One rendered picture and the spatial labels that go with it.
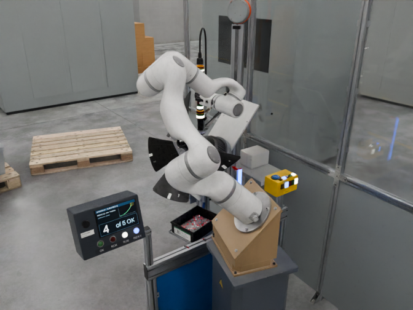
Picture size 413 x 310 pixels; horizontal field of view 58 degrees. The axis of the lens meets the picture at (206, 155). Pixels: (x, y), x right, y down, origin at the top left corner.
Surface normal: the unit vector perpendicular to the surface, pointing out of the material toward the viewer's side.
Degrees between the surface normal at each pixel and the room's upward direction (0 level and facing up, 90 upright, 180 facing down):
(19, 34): 90
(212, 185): 46
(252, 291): 90
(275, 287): 90
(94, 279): 0
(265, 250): 90
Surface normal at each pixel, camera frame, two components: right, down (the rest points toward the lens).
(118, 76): 0.59, 0.33
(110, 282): 0.00, -0.91
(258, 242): 0.32, 0.38
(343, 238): -0.82, 0.23
